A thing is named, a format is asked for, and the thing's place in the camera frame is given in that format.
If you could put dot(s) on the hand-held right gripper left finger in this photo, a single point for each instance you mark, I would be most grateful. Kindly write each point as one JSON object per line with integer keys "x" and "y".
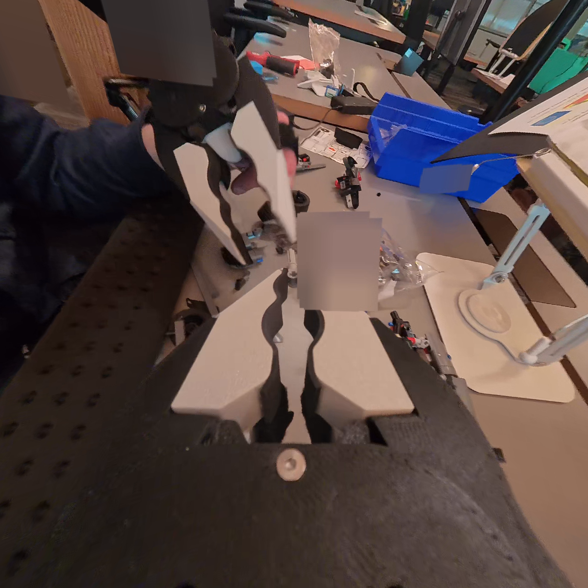
{"x": 229, "y": 367}

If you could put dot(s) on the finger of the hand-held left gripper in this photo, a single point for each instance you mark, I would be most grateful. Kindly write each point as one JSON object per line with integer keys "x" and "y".
{"x": 197, "y": 179}
{"x": 264, "y": 156}

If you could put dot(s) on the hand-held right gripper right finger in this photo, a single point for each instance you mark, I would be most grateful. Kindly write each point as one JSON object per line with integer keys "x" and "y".
{"x": 363, "y": 367}

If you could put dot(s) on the person's left forearm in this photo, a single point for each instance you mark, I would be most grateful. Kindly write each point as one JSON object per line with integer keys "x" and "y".
{"x": 82, "y": 156}

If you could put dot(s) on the flat brick assembly grey blade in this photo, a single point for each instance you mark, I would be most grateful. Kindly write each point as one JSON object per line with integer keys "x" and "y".
{"x": 307, "y": 160}

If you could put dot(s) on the large toy brick car model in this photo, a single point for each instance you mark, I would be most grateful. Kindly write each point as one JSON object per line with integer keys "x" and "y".
{"x": 413, "y": 340}

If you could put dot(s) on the white sticker sheet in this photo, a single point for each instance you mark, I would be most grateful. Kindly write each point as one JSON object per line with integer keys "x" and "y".
{"x": 321, "y": 147}

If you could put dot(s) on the large black toy wheel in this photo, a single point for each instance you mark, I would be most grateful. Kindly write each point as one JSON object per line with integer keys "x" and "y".
{"x": 188, "y": 321}

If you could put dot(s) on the small bag of black pins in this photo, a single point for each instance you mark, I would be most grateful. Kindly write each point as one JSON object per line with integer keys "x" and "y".
{"x": 275, "y": 234}

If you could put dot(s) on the blue eraser block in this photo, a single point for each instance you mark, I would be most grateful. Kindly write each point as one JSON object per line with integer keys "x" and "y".
{"x": 258, "y": 68}

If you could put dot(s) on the white plastic part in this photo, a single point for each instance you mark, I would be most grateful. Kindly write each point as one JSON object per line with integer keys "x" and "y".
{"x": 312, "y": 85}

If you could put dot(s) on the black foam pouch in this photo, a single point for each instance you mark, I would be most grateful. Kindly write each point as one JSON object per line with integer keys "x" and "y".
{"x": 348, "y": 138}

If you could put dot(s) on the black toy brick connector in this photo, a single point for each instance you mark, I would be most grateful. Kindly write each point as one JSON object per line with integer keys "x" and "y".
{"x": 242, "y": 280}

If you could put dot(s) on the small black red brick assembly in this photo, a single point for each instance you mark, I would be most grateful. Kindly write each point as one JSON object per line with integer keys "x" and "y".
{"x": 349, "y": 183}

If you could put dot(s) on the red black electric screwdriver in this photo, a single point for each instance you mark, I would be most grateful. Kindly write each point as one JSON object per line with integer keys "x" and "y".
{"x": 280, "y": 64}

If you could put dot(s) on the small blue white box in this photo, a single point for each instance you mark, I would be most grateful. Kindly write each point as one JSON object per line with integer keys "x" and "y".
{"x": 331, "y": 91}

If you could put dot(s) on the clear bag of brick pieces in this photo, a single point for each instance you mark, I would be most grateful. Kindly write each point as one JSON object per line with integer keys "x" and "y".
{"x": 399, "y": 271}

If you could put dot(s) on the black flat power bank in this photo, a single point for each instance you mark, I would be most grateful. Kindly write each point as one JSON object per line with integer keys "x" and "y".
{"x": 353, "y": 104}

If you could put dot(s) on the pink paper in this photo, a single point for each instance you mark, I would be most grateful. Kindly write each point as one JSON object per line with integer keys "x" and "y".
{"x": 305, "y": 61}

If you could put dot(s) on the black office chair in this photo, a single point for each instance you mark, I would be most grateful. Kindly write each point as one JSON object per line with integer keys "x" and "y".
{"x": 257, "y": 25}

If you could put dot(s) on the white plastic stick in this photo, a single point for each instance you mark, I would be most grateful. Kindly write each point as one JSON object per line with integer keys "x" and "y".
{"x": 353, "y": 80}

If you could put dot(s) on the wide wooden pillar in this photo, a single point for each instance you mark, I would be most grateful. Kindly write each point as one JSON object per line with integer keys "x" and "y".
{"x": 78, "y": 55}

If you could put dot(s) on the upright clear plastic bag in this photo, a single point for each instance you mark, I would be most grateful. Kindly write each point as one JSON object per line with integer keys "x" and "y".
{"x": 324, "y": 41}

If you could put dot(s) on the black perforated board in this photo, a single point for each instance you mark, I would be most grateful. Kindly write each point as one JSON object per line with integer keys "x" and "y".
{"x": 92, "y": 344}

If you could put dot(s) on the white book stand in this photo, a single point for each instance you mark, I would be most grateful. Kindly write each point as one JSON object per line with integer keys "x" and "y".
{"x": 505, "y": 367}

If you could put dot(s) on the blue plastic bin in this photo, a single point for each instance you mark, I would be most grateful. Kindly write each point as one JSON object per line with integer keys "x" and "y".
{"x": 413, "y": 128}

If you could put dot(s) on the wood-edged desk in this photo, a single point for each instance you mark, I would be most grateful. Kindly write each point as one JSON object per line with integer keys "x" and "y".
{"x": 349, "y": 18}

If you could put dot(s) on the teal laptop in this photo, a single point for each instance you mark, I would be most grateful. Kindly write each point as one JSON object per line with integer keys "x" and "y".
{"x": 409, "y": 62}

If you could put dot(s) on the black metal pole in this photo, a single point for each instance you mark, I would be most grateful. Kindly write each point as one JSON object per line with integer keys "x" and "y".
{"x": 528, "y": 69}

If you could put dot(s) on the black panel on white stand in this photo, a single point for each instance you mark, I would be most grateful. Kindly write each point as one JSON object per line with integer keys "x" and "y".
{"x": 528, "y": 36}

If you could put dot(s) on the printed instruction sheet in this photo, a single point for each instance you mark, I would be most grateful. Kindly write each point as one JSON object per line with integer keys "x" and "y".
{"x": 565, "y": 110}

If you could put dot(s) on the green cover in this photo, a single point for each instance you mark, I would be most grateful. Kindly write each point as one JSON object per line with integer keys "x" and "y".
{"x": 565, "y": 69}

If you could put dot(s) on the black metal bracket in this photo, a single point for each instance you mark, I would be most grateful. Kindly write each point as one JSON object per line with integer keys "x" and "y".
{"x": 119, "y": 92}

